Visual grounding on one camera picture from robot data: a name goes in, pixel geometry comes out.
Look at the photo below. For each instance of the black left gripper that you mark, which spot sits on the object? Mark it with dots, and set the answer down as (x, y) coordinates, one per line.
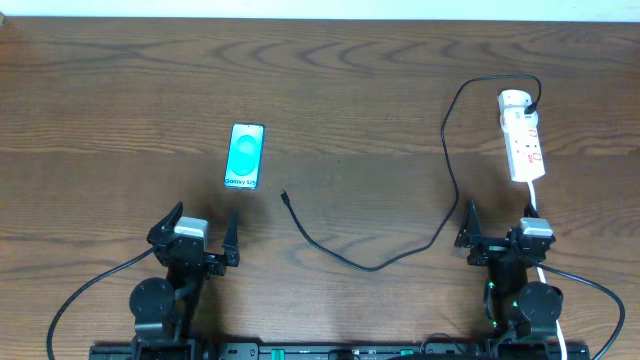
(198, 255)

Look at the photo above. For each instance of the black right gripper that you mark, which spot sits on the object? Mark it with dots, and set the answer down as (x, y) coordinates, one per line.
(469, 235)

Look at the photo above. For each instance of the Galaxy S25 smartphone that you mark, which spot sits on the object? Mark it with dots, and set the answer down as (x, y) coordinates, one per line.
(244, 156)

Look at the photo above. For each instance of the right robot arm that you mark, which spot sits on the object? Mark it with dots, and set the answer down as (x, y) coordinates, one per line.
(524, 312)

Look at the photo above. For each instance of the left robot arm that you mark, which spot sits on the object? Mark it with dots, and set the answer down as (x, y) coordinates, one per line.
(165, 307)

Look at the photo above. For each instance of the white USB charger plug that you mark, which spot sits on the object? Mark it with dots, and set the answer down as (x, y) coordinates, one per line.
(514, 119)

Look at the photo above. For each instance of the white power strip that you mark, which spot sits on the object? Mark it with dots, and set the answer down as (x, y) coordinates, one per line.
(523, 148)

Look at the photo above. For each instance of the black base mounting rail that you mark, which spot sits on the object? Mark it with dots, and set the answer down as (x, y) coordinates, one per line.
(251, 351)

